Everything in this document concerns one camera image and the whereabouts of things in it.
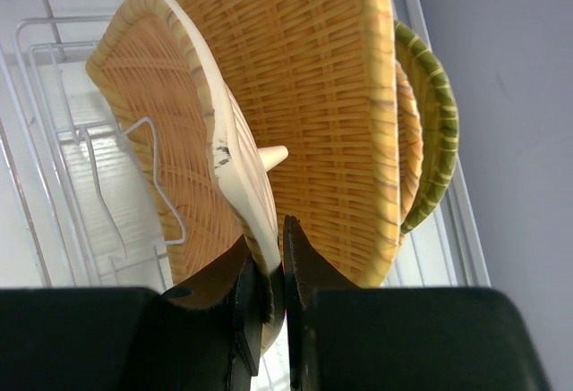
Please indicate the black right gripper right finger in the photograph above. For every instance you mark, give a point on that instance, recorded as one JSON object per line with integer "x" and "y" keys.
{"x": 306, "y": 271}

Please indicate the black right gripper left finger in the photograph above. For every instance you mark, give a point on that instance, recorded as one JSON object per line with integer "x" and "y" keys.
{"x": 217, "y": 346}

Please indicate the triangular orange woven plate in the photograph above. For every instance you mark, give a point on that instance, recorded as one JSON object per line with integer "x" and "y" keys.
{"x": 207, "y": 176}

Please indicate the round orange woven plate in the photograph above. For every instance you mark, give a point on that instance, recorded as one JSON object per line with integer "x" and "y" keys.
{"x": 410, "y": 145}

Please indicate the square orange woven plate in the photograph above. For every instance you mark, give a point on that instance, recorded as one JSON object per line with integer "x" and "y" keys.
{"x": 318, "y": 77}

